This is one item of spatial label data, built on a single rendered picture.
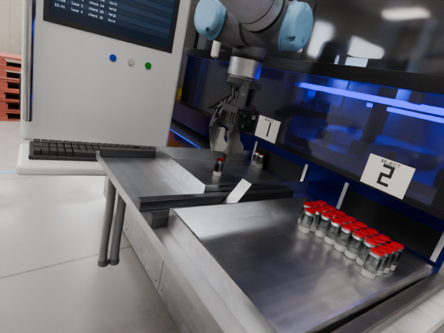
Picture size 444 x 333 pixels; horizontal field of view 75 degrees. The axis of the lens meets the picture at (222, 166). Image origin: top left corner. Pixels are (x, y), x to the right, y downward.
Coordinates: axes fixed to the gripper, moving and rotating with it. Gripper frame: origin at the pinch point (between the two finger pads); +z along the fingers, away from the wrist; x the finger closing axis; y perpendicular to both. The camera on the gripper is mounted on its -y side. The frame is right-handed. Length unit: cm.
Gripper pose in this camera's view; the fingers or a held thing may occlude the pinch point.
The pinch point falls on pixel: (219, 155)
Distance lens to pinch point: 75.8
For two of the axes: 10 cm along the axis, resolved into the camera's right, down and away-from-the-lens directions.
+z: -2.1, 9.3, 2.9
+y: 5.5, 3.6, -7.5
